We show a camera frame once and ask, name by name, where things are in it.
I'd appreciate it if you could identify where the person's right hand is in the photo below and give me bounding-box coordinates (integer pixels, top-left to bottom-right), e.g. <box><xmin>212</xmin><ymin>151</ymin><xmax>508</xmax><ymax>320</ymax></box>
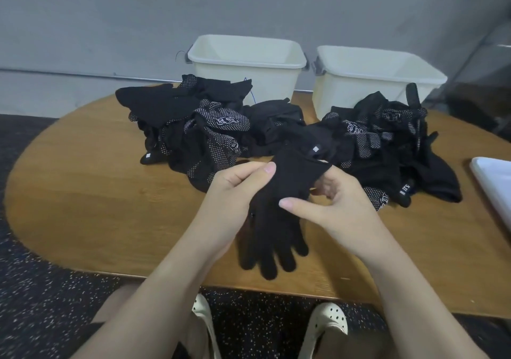
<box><xmin>278</xmin><ymin>165</ymin><xmax>392</xmax><ymax>264</ymax></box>

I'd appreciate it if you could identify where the person's right forearm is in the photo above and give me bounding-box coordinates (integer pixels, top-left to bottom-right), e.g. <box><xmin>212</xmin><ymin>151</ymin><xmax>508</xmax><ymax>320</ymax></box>
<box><xmin>359</xmin><ymin>231</ymin><xmax>492</xmax><ymax>359</ymax></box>

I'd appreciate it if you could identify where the white plastic bin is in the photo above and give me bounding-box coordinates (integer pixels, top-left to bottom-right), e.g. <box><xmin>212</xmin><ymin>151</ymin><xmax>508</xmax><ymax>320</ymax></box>
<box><xmin>311</xmin><ymin>45</ymin><xmax>449</xmax><ymax>121</ymax></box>
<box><xmin>185</xmin><ymin>34</ymin><xmax>308</xmax><ymax>104</ymax></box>

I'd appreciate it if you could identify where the stack of black gloves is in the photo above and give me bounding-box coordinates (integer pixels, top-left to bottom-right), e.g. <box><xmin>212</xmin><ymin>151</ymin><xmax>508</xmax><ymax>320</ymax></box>
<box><xmin>237</xmin><ymin>143</ymin><xmax>332</xmax><ymax>281</ymax></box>

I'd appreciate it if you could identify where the person's left leg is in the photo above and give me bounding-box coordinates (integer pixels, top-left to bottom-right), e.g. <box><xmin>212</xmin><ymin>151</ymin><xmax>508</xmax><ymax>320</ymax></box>
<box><xmin>90</xmin><ymin>281</ymin><xmax>201</xmax><ymax>359</ymax></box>

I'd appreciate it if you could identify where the person's white shoe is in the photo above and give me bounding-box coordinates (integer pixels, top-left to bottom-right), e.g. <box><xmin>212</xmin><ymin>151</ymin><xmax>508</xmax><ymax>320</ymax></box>
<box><xmin>190</xmin><ymin>293</ymin><xmax>223</xmax><ymax>359</ymax></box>
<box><xmin>297</xmin><ymin>301</ymin><xmax>350</xmax><ymax>359</ymax></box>

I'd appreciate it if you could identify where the pile of black gloves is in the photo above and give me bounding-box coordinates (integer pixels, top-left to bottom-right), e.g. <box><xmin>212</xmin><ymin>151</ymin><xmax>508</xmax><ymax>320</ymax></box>
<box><xmin>115</xmin><ymin>73</ymin><xmax>463</xmax><ymax>211</ymax></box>

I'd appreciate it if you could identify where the person's left hand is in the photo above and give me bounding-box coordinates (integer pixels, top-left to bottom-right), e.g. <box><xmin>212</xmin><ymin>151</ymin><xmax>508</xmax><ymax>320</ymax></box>
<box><xmin>194</xmin><ymin>160</ymin><xmax>277</xmax><ymax>260</ymax></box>

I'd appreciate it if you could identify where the person's left white shoe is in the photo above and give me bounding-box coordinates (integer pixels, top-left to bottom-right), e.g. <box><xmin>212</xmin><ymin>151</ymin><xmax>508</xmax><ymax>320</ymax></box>
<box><xmin>190</xmin><ymin>293</ymin><xmax>223</xmax><ymax>359</ymax></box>

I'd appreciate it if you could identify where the white flat tray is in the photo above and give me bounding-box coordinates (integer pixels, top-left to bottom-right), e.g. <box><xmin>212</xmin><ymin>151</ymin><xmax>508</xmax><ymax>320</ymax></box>
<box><xmin>469</xmin><ymin>156</ymin><xmax>511</xmax><ymax>232</ymax></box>

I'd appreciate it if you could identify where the person's right white shoe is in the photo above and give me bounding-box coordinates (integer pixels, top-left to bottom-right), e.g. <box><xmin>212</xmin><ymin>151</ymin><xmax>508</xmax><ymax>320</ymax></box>
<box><xmin>297</xmin><ymin>301</ymin><xmax>350</xmax><ymax>359</ymax></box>

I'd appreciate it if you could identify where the metal rack frame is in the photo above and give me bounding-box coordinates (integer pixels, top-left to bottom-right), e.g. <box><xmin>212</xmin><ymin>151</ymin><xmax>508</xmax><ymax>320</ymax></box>
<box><xmin>443</xmin><ymin>20</ymin><xmax>511</xmax><ymax>142</ymax></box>

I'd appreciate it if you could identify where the person's left forearm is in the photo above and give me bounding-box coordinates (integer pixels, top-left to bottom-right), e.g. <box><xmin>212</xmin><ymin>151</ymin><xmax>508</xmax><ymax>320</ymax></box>
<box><xmin>72</xmin><ymin>227</ymin><xmax>233</xmax><ymax>359</ymax></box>

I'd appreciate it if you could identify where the grey wall pipe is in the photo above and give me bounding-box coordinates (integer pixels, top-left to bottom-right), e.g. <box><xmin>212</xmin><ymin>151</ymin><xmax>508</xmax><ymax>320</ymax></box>
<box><xmin>0</xmin><ymin>68</ymin><xmax>188</xmax><ymax>85</ymax></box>

